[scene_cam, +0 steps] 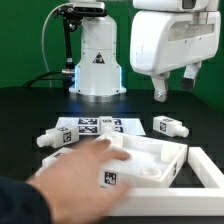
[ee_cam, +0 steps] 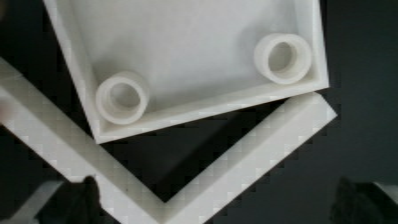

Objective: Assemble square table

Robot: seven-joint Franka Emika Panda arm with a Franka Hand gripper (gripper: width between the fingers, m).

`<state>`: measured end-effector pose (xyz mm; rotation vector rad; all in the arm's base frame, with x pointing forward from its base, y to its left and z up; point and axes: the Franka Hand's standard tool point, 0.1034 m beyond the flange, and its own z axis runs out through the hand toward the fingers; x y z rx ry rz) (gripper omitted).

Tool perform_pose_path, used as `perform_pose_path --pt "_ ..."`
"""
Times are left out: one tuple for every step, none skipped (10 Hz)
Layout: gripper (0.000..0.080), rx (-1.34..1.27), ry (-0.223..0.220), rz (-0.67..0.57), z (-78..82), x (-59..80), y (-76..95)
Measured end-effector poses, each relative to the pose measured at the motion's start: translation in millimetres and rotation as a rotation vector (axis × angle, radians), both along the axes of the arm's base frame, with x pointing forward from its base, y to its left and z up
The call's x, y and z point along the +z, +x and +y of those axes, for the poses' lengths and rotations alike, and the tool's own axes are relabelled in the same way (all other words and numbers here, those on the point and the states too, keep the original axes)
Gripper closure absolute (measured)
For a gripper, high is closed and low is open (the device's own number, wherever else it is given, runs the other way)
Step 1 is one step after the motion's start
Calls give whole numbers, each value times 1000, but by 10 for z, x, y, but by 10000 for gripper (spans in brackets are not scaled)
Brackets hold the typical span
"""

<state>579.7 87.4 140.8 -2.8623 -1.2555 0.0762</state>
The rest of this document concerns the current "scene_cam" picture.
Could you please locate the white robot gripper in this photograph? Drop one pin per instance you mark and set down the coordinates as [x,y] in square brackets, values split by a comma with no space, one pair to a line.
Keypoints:
[162,42]

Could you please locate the white square table top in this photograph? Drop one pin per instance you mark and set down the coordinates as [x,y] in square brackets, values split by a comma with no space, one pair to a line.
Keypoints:
[152,163]

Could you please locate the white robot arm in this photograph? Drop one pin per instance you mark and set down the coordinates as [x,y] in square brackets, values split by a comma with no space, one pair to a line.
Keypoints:
[98,75]

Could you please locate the dark blue sleeved forearm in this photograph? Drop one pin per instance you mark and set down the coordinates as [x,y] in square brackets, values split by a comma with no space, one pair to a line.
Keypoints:
[20,203]

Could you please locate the person's bare hand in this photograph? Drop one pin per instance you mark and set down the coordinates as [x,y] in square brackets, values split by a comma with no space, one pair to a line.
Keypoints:
[70,185]

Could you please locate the paper sheet with markers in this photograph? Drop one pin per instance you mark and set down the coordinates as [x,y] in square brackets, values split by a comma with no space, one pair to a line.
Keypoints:
[92,126]

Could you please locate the black camera on stand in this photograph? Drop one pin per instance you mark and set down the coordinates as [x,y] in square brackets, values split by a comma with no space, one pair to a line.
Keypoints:
[72,15]

